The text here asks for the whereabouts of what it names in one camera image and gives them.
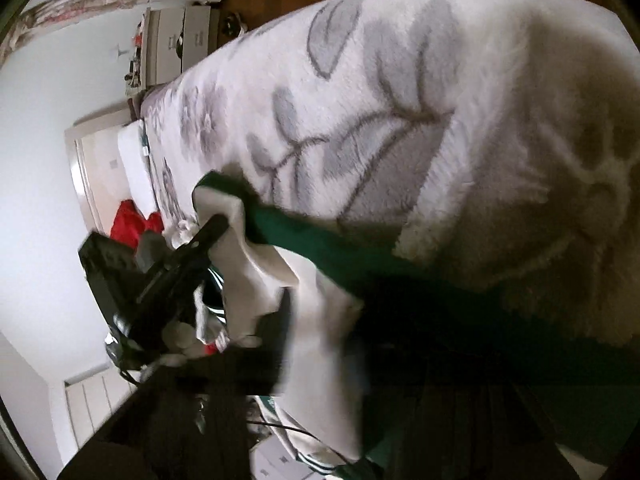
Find green white varsity jacket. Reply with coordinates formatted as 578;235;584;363
192;172;433;479

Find red garment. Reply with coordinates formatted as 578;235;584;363
110;200;164;249

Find white pillow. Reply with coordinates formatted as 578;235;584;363
117;120;158;218

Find white bed headboard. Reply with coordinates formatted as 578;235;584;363
65;104;131;235

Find white nightstand drawers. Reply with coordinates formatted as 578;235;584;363
124;6;220;96

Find rose pattern plush blanket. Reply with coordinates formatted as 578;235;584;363
141;0;639;346

